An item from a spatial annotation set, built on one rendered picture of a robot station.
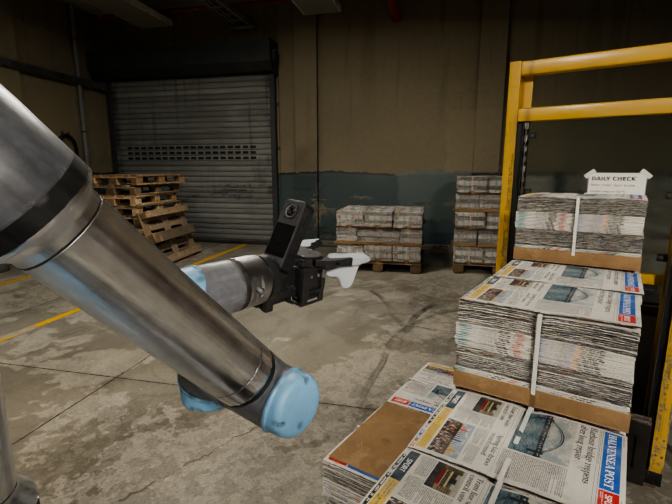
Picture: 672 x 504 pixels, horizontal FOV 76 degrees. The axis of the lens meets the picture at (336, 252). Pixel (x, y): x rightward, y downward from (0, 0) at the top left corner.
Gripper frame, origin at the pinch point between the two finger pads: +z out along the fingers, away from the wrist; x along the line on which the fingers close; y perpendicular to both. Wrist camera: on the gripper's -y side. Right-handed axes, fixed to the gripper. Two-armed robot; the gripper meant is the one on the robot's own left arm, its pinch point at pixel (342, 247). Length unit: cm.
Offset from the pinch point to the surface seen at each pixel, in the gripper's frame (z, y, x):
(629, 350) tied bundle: 41, 16, 45
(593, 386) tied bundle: 40, 27, 41
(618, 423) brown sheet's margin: 40, 32, 47
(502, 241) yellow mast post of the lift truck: 147, 22, -17
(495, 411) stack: 32, 38, 25
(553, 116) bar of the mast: 150, -36, -8
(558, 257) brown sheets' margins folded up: 97, 13, 18
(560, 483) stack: 17, 36, 42
